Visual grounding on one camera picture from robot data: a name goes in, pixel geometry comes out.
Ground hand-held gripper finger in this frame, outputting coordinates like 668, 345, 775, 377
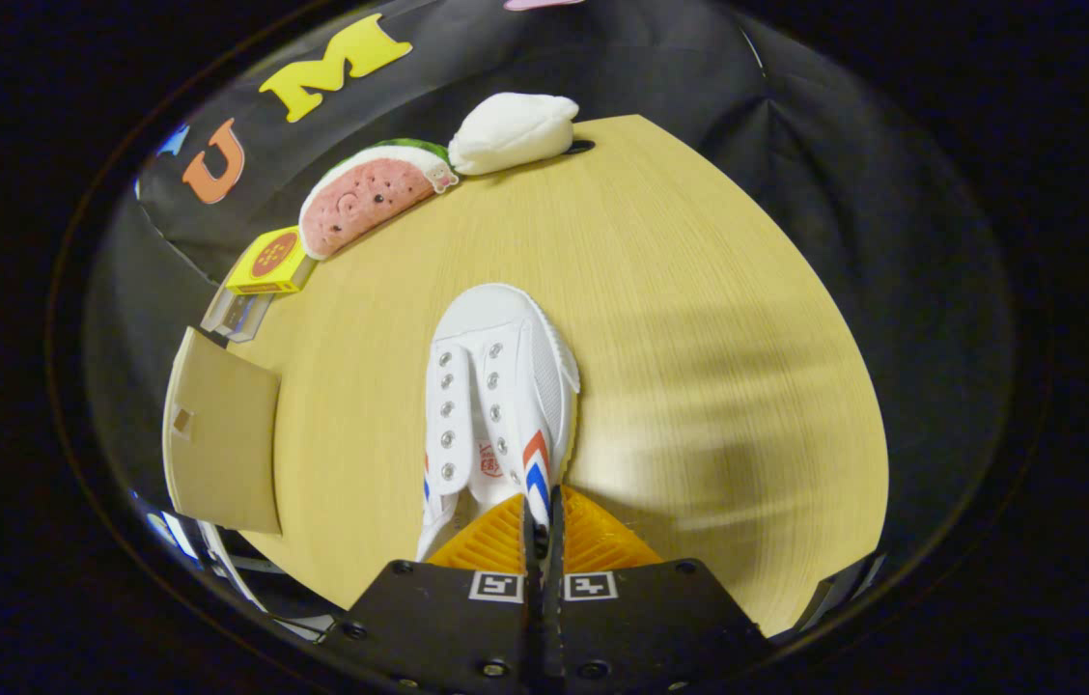
318, 492, 540, 694
543, 485, 775, 694

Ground white canvas shoe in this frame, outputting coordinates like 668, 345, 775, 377
416, 283, 582, 563

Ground beige fabric storage box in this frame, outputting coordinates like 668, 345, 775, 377
163, 326, 283, 537

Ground yellow book with red circle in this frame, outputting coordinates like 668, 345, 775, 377
225, 227, 319, 295

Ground watermelon slice plush toy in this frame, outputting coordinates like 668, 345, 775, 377
299, 138, 461, 262

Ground white plush toy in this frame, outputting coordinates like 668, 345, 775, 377
448, 92, 580, 177

